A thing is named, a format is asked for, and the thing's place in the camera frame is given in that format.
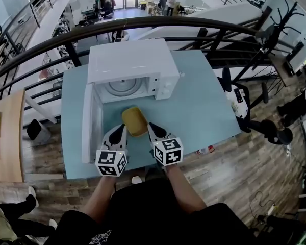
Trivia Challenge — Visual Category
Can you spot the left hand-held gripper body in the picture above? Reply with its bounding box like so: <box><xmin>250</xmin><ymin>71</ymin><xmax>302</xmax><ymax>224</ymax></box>
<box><xmin>95</xmin><ymin>126</ymin><xmax>130</xmax><ymax>178</ymax></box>

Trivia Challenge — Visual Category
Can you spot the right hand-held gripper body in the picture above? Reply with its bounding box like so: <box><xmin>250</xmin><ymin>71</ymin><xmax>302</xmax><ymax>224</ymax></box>
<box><xmin>147</xmin><ymin>131</ymin><xmax>184</xmax><ymax>167</ymax></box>

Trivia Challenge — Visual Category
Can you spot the yellow container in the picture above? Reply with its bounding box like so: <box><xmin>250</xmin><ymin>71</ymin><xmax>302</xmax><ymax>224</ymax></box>
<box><xmin>121</xmin><ymin>106</ymin><xmax>148</xmax><ymax>137</ymax></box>

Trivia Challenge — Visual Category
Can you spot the white microwave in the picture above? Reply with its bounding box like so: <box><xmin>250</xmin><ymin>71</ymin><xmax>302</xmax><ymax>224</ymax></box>
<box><xmin>81</xmin><ymin>38</ymin><xmax>181</xmax><ymax>164</ymax></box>

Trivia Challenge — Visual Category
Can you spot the person's right forearm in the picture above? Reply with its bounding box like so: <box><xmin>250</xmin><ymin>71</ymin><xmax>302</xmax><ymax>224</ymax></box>
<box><xmin>165</xmin><ymin>164</ymin><xmax>208</xmax><ymax>214</ymax></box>

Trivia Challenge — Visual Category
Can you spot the person's left forearm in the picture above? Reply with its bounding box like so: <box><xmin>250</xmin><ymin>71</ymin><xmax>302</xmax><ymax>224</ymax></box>
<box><xmin>87</xmin><ymin>175</ymin><xmax>118</xmax><ymax>224</ymax></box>

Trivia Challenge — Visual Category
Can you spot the glass microwave turntable plate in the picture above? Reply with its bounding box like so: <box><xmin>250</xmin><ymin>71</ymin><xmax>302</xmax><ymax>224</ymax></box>
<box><xmin>105</xmin><ymin>77</ymin><xmax>140</xmax><ymax>97</ymax></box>

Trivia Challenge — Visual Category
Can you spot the person's black clothing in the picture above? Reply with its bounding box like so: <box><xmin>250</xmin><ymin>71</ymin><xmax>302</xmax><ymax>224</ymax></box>
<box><xmin>44</xmin><ymin>177</ymin><xmax>260</xmax><ymax>245</ymax></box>

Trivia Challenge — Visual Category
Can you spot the grey and black bin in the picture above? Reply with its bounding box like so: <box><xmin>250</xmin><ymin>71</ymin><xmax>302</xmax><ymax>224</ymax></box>
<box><xmin>27</xmin><ymin>118</ymin><xmax>52</xmax><ymax>147</ymax></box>

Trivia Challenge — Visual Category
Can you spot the black phone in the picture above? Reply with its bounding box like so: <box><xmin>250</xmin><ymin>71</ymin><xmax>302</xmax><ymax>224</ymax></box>
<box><xmin>233</xmin><ymin>88</ymin><xmax>244</xmax><ymax>103</ymax></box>

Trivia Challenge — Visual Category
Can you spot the black office chair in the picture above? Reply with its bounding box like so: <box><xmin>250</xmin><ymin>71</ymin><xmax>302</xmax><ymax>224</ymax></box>
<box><xmin>216</xmin><ymin>67</ymin><xmax>294</xmax><ymax>145</ymax></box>

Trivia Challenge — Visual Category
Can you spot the wooden desk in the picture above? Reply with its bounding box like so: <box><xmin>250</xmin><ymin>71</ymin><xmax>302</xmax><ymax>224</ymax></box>
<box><xmin>0</xmin><ymin>89</ymin><xmax>26</xmax><ymax>183</ymax></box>

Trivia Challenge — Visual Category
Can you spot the black metal railing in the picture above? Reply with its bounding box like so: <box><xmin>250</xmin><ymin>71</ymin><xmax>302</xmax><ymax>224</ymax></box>
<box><xmin>0</xmin><ymin>16</ymin><xmax>278</xmax><ymax>112</ymax></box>

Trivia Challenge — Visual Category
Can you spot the wooden shelf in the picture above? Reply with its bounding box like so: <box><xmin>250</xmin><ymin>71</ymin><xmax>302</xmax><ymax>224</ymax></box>
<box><xmin>268</xmin><ymin>52</ymin><xmax>296</xmax><ymax>87</ymax></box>

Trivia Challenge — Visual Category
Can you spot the black coat rack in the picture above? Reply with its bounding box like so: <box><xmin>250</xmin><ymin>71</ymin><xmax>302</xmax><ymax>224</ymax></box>
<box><xmin>231</xmin><ymin>0</ymin><xmax>306</xmax><ymax>84</ymax></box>

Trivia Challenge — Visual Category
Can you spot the black floor cable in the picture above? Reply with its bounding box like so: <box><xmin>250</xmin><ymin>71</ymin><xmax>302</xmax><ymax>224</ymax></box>
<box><xmin>249</xmin><ymin>190</ymin><xmax>280</xmax><ymax>226</ymax></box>

